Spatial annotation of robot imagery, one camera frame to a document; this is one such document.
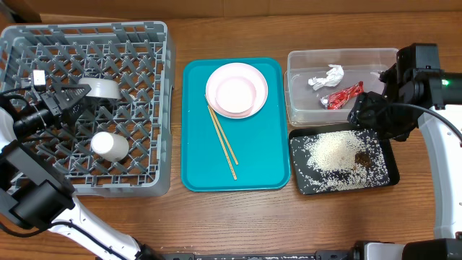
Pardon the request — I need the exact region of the large white plate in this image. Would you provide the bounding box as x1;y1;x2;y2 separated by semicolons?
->
205;62;269;119

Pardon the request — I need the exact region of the brown food scrap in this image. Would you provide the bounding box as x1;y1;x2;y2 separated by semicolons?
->
354;152;372;169

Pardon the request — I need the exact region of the red snack wrapper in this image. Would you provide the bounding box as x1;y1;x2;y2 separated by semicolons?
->
320;81;364;110

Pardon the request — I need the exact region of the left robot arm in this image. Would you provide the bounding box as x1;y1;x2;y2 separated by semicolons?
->
1;84;162;259

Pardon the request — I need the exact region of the teal plastic tray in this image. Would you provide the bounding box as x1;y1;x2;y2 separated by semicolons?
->
180;57;291;192

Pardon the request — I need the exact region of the small white bowl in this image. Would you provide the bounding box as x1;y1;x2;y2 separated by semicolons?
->
214;77;256;116

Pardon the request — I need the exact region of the lower wooden chopstick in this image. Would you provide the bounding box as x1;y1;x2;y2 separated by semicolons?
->
207;106;237;181

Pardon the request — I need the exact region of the white cup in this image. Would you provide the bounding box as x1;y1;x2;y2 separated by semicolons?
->
90;131;130;162

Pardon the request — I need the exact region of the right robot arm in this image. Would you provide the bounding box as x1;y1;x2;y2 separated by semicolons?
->
348;69;461;259

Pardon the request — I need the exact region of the clear plastic bin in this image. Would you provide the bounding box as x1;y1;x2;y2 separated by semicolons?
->
284;48;398;127

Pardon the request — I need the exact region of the white rice pile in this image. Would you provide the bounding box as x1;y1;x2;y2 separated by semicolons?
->
292;129;391;192

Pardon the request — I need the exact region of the grey bowl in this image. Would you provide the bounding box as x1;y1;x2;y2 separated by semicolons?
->
79;77;121;100

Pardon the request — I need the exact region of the black waste tray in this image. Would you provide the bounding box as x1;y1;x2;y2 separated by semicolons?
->
288;122;401;196

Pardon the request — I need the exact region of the grey plastic dish rack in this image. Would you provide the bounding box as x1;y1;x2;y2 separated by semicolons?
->
1;21;175;197

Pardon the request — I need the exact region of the white tissue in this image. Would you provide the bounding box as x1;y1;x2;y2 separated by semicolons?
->
308;64;344;91

